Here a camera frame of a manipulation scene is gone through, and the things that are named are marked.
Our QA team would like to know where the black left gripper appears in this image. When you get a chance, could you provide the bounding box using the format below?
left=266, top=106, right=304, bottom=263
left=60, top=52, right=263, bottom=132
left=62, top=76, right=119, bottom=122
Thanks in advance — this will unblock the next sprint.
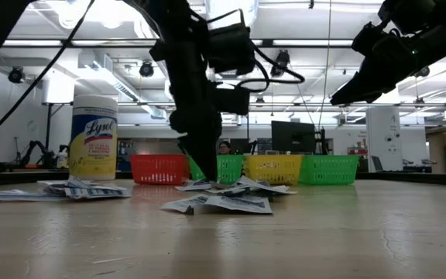
left=149, top=38, right=252, bottom=182

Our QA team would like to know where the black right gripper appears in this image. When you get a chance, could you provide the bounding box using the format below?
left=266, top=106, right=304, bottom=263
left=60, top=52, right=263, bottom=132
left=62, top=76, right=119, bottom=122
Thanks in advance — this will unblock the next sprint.
left=330, top=22, right=446, bottom=106

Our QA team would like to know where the green plastic basket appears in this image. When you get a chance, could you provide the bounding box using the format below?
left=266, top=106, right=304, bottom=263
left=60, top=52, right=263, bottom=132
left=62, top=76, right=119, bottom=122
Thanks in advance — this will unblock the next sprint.
left=297, top=154, right=360, bottom=186
left=188, top=154, right=245, bottom=186

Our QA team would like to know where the white blue wipe packet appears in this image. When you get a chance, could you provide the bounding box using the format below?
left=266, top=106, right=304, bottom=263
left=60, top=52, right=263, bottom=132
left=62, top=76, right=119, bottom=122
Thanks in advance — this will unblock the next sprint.
left=160, top=193, right=209, bottom=216
left=174, top=180, right=213, bottom=192
left=203, top=195, right=274, bottom=215
left=207, top=182, right=253, bottom=195
left=242, top=176, right=298, bottom=195

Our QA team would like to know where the white square pillar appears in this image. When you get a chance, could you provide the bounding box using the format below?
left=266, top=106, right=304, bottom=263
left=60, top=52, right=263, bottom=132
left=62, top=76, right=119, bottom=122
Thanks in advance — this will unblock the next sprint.
left=365, top=106, right=404, bottom=173

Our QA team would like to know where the red plastic basket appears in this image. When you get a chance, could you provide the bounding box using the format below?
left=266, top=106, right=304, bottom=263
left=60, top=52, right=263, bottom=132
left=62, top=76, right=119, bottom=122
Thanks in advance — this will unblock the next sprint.
left=129, top=154, right=191, bottom=186

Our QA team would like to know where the yellow plastic basket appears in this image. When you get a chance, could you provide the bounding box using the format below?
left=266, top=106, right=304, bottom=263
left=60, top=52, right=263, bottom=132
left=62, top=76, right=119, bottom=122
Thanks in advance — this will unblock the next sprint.
left=243, top=154, right=304, bottom=186

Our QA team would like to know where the grey office chair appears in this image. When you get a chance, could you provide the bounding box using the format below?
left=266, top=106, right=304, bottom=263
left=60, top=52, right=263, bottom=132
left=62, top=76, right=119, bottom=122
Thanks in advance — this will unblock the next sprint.
left=370, top=155, right=385, bottom=173

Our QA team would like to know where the black computer monitor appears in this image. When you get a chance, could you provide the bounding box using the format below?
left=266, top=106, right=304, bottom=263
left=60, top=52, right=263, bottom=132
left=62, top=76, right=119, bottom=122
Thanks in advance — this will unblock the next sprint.
left=271, top=120, right=328, bottom=156

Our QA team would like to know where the yellow Lysol wipes canister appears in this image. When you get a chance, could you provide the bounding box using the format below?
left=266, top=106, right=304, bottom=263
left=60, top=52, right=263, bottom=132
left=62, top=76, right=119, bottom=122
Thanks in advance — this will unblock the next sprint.
left=69, top=95, right=118, bottom=181

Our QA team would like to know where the black upright pole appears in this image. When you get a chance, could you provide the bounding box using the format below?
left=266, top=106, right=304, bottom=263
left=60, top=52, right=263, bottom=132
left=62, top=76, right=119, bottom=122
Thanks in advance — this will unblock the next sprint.
left=44, top=104, right=53, bottom=164

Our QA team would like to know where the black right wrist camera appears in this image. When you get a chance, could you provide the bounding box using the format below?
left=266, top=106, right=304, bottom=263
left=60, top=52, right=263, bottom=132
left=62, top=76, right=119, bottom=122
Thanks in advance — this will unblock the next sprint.
left=351, top=21, right=386, bottom=57

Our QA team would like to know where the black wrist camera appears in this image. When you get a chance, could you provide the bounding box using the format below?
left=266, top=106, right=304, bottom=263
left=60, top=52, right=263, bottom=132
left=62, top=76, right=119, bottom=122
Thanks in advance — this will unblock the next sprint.
left=351, top=21, right=386, bottom=57
left=206, top=21, right=257, bottom=77

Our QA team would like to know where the black hanging camera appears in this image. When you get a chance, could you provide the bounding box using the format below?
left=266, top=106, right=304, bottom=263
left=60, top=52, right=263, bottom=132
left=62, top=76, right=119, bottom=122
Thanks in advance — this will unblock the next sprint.
left=269, top=49, right=290, bottom=78

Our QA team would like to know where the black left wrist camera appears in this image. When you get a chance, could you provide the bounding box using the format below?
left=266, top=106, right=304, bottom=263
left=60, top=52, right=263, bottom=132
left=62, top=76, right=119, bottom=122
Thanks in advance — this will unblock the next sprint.
left=206, top=21, right=257, bottom=77

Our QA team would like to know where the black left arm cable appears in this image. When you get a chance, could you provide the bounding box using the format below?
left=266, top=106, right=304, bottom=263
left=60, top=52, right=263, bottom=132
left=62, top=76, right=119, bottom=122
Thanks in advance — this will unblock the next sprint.
left=0, top=0, right=306, bottom=131

